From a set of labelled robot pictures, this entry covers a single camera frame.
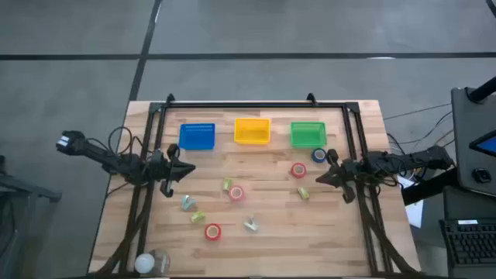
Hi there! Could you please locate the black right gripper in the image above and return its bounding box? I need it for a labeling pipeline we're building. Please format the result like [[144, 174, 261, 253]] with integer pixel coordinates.
[[315, 149, 363, 205]]

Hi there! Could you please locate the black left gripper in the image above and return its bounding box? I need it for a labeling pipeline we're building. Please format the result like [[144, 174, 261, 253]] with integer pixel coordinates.
[[149, 143, 197, 198]]

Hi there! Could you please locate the blue tape roll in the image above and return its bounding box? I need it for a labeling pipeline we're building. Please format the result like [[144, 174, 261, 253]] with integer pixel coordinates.
[[311, 147, 328, 164]]

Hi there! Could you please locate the pink-red tape roll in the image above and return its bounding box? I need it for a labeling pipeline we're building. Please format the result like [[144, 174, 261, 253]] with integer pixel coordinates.
[[228, 184, 246, 202]]

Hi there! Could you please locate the blue plastic basket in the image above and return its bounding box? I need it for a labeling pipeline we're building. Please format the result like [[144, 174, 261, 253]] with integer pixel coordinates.
[[178, 122, 216, 151]]

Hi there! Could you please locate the green plastic basket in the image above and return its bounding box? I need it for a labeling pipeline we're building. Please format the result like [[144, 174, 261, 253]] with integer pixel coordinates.
[[290, 121, 328, 150]]

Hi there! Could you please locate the yellow plastic basket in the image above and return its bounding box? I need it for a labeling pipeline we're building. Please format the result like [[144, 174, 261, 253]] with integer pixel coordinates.
[[233, 117, 272, 146]]

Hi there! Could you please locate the white paper sheet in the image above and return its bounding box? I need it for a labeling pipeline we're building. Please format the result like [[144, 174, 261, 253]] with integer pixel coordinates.
[[397, 174, 425, 229]]

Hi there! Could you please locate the clear glass jar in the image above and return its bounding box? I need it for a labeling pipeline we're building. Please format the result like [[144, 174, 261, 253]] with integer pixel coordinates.
[[149, 249, 171, 275]]

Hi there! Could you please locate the black cart beam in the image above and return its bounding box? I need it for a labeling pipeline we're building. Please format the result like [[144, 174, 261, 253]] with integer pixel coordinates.
[[401, 168, 460, 206]]

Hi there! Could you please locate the white round bulb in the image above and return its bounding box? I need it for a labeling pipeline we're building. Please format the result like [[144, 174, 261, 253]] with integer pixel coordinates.
[[134, 253, 156, 274]]

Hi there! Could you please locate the grey cart top panel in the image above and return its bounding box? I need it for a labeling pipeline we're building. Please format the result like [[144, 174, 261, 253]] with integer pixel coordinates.
[[450, 87, 496, 197]]

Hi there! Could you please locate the black round knob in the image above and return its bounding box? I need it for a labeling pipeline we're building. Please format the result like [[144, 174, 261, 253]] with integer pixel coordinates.
[[471, 167, 492, 184]]

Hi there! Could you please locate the black keyboard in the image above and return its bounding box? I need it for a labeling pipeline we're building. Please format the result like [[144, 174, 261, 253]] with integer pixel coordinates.
[[439, 219, 496, 268]]

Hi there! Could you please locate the dark grey metal stand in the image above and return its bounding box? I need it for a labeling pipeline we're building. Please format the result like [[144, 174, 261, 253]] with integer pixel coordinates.
[[0, 154, 63, 279]]

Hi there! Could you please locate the black tablet with blue screen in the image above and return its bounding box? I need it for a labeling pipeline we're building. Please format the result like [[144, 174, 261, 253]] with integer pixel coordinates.
[[468, 129, 496, 158]]

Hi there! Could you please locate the black pole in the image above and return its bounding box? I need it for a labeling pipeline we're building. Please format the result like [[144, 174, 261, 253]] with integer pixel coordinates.
[[467, 75, 496, 104]]

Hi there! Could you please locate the black metal table frame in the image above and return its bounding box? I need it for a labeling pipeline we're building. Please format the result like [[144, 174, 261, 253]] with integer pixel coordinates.
[[91, 92, 418, 278]]

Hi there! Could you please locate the thin black floor cable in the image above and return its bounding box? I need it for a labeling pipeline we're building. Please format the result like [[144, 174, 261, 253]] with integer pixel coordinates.
[[383, 102, 453, 121]]

